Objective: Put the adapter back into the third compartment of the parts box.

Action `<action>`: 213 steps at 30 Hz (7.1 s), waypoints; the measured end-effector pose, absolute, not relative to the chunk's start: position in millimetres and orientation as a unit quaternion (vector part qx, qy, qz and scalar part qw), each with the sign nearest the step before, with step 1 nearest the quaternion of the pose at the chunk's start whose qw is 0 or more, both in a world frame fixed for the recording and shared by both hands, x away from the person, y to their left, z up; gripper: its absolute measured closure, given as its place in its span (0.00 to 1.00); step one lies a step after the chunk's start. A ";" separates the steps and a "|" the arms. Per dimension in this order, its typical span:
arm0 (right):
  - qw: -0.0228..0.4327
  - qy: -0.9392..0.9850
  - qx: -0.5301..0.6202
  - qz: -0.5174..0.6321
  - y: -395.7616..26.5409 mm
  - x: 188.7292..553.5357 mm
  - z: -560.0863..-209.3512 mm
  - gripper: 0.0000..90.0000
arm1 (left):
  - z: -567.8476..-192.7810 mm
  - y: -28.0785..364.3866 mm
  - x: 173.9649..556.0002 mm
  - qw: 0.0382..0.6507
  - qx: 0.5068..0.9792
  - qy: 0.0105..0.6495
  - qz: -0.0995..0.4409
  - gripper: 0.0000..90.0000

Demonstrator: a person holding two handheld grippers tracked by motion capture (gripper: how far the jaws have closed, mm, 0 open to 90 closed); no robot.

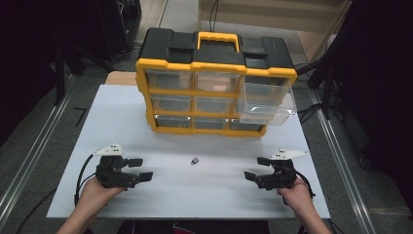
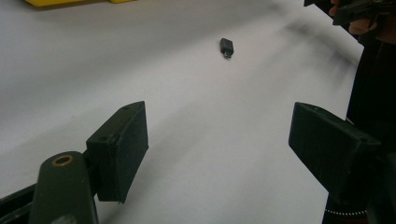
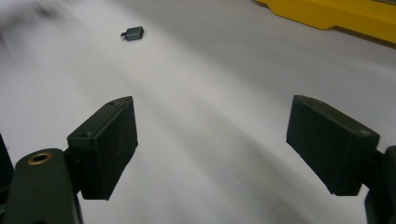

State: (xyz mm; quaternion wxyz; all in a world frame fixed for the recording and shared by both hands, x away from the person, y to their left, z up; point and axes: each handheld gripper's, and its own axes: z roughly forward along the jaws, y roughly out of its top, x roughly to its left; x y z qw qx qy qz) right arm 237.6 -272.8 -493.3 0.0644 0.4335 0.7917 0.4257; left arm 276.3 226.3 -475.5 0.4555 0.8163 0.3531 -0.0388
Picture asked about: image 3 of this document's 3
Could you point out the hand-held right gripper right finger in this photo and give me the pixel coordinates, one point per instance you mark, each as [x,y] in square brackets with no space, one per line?
[330,146]

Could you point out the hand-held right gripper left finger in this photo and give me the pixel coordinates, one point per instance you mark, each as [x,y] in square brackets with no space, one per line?
[102,149]

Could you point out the small dark grey adapter plug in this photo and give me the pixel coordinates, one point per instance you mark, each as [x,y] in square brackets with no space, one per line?
[134,33]

